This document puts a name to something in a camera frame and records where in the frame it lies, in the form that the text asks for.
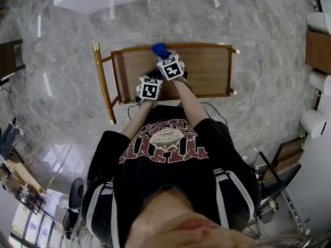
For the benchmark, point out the dark brown wooden stepped shelf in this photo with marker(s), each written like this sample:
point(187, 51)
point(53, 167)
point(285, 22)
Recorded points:
point(287, 159)

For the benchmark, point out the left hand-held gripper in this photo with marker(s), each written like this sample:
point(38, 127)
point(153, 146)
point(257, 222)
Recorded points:
point(150, 90)

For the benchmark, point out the person's eyeglasses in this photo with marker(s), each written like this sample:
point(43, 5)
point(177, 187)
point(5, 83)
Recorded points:
point(284, 241)

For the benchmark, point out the closed cardboard box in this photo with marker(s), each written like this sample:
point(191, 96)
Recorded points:
point(319, 53)

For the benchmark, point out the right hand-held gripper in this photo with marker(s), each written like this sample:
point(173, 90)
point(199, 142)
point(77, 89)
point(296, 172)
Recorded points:
point(170, 70)

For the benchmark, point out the person's right forearm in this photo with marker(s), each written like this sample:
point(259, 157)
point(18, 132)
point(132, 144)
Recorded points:
point(191, 105)

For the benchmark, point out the dark wooden desk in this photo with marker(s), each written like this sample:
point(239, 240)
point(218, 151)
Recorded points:
point(9, 61)

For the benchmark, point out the person's black printed t-shirt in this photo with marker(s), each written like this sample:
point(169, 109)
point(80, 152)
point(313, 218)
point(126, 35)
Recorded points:
point(168, 179)

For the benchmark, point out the blue cloth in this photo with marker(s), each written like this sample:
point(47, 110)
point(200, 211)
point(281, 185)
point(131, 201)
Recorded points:
point(159, 49)

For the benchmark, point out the wooden serving cart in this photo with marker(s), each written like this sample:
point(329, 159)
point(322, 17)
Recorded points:
point(207, 71)

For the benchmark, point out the person's left forearm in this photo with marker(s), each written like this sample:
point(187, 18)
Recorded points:
point(138, 117)

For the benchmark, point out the office chair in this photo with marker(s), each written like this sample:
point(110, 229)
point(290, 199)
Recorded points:
point(76, 192)

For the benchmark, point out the black metal cart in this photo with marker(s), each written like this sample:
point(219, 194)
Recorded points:
point(271, 179)

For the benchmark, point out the person's chin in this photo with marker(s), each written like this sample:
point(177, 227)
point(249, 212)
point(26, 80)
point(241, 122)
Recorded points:
point(181, 229)

